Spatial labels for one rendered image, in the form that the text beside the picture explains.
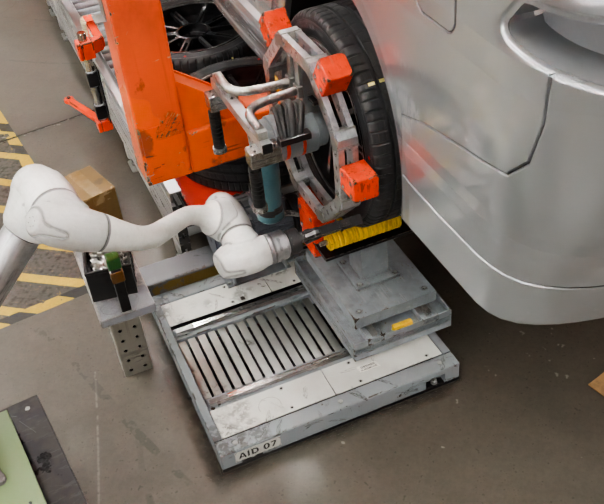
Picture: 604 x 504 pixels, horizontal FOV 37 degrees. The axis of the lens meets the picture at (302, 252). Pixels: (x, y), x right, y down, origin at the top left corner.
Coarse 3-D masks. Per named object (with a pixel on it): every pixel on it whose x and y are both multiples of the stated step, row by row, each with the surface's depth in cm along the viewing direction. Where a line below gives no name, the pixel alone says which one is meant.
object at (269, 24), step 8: (280, 8) 265; (264, 16) 264; (272, 16) 264; (280, 16) 265; (264, 24) 265; (272, 24) 264; (280, 24) 265; (288, 24) 265; (264, 32) 267; (272, 32) 264
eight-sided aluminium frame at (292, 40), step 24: (288, 48) 252; (312, 48) 246; (312, 72) 239; (336, 96) 240; (336, 120) 239; (336, 144) 239; (288, 168) 290; (336, 168) 246; (336, 192) 252; (336, 216) 272
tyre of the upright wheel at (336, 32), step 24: (312, 24) 252; (336, 24) 244; (360, 24) 243; (336, 48) 241; (360, 48) 240; (360, 72) 237; (360, 96) 236; (384, 96) 237; (360, 120) 241; (384, 120) 238; (384, 144) 239; (312, 168) 294; (384, 168) 242; (384, 192) 248; (384, 216) 260
